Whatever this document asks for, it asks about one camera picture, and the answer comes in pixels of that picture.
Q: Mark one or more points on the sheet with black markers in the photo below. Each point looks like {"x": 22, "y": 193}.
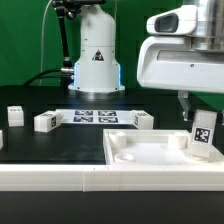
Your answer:
{"x": 79, "y": 116}

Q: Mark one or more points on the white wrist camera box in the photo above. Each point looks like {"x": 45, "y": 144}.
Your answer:
{"x": 180, "y": 22}

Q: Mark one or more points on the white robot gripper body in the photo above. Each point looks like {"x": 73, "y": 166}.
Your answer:
{"x": 170, "y": 63}

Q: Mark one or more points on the black camera stand pole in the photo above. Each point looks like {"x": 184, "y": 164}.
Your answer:
{"x": 65, "y": 9}

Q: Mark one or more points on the white square tabletop part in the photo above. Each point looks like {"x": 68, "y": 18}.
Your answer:
{"x": 151, "y": 147}

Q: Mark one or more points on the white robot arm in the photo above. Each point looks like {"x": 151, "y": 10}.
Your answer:
{"x": 97, "y": 71}

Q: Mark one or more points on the white fence wall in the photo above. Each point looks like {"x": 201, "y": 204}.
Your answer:
{"x": 115, "y": 177}

